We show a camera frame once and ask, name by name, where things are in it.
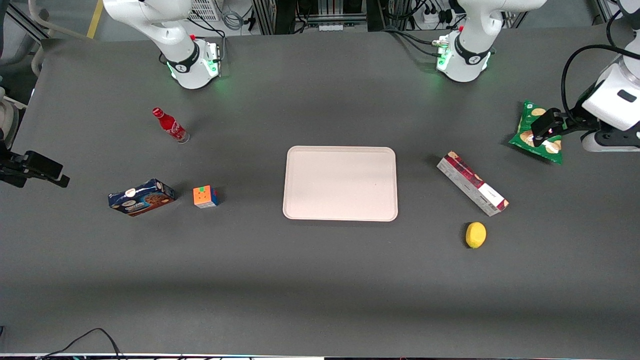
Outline red cookie box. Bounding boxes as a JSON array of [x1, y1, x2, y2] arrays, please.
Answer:
[[436, 151, 510, 217]]

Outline blue cookie box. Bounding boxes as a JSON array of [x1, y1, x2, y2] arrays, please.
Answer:
[[108, 178, 177, 217]]

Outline beige plastic tray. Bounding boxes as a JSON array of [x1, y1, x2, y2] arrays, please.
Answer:
[[282, 145, 399, 222]]

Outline green chip bag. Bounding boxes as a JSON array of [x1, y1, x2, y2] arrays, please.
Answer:
[[508, 100, 565, 165]]

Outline yellow lemon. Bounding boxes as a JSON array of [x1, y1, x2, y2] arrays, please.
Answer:
[[465, 222, 487, 249]]

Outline red soda bottle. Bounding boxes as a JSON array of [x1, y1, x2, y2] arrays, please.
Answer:
[[152, 107, 191, 145]]

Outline colourful puzzle cube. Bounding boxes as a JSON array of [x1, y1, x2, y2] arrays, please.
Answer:
[[193, 185, 220, 209]]

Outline white power strip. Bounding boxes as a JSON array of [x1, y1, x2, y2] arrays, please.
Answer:
[[419, 4, 453, 27]]

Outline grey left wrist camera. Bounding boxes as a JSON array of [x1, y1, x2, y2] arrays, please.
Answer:
[[580, 130, 640, 153]]

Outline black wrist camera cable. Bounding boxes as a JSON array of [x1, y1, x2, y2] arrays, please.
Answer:
[[560, 44, 632, 117]]

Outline white tube frame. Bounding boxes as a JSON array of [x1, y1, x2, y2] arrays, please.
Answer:
[[27, 0, 93, 77]]

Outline black cable at table edge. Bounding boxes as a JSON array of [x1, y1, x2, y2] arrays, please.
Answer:
[[36, 327, 124, 360]]

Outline black arm base cables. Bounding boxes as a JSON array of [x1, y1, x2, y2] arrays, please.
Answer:
[[381, 26, 443, 57]]

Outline grey coiled cable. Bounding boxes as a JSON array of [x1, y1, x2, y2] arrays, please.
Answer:
[[221, 9, 247, 32]]

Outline aluminium frame post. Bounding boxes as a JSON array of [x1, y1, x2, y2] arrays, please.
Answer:
[[251, 0, 282, 36]]

